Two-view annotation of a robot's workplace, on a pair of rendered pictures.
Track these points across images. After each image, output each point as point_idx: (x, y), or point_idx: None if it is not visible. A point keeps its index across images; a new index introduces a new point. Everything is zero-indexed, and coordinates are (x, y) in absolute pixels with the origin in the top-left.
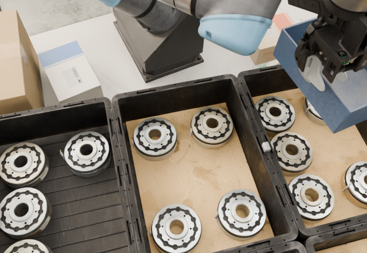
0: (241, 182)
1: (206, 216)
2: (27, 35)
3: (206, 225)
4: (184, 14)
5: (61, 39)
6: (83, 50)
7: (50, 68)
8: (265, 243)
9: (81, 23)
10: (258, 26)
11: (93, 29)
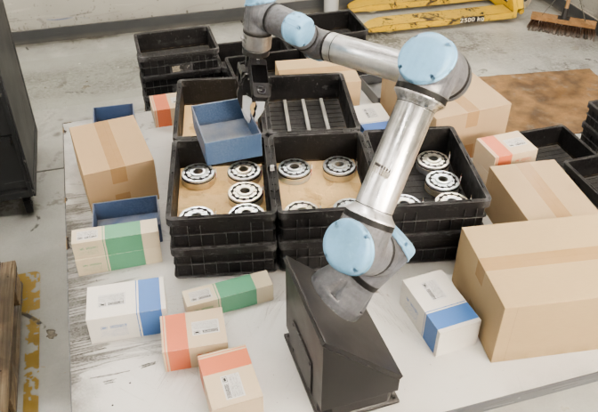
0: (286, 189)
1: (317, 177)
2: (496, 330)
3: (318, 173)
4: (311, 270)
5: (466, 383)
6: (433, 366)
7: (459, 301)
8: (290, 134)
9: (445, 407)
10: None
11: (425, 395)
